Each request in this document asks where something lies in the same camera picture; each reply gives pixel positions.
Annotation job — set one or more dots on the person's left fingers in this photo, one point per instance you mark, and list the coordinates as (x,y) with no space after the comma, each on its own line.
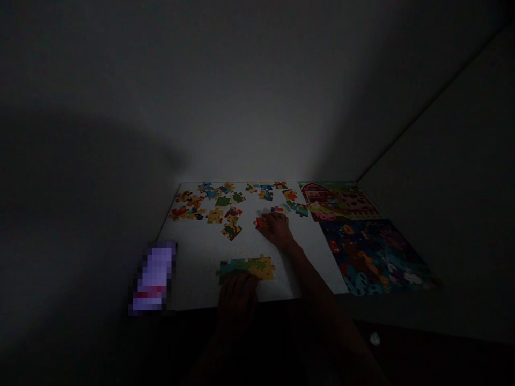
(238,280)

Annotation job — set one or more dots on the finished blue sea picture puzzle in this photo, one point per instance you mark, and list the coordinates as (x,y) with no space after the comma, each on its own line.
(374,257)

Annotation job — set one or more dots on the red puzzle piece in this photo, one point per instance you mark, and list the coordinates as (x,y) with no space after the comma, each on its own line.
(260,222)

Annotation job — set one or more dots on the small white object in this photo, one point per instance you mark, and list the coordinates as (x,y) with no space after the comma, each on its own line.
(375,338)

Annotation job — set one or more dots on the person's right fingers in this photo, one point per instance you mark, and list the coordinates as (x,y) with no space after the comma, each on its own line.
(273,219)

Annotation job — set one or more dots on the scatter of loose puzzle pieces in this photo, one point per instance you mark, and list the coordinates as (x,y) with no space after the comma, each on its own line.
(219,205)

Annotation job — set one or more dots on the finished farm picture puzzle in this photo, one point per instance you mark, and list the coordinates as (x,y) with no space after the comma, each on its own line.
(338,200)

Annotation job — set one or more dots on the person's right hand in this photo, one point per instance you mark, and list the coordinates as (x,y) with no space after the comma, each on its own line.
(281,231)

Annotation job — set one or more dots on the person's left hand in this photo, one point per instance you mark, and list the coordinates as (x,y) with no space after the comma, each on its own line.
(238,295)

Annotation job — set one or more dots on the green yellow joined puzzle section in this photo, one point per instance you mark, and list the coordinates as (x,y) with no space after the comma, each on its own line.
(253,266)

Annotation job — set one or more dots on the dark flat phone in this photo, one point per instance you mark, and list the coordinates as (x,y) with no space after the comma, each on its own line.
(155,277)

